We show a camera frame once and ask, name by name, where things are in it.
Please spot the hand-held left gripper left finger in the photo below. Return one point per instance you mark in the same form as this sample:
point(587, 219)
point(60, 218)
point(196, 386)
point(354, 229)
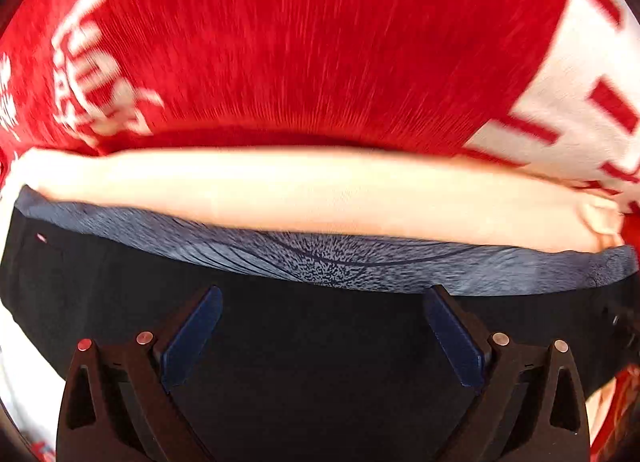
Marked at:
point(192, 338)

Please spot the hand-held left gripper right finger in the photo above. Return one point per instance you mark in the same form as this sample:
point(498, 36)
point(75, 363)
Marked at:
point(456, 342)

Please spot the cream cloth mat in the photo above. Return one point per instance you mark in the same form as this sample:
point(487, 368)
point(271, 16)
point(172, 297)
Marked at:
point(300, 192)

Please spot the red printed blanket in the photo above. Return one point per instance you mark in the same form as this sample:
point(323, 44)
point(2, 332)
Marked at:
point(300, 41)

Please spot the black pants with patterned waistband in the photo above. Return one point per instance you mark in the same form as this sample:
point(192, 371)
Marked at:
point(320, 352)

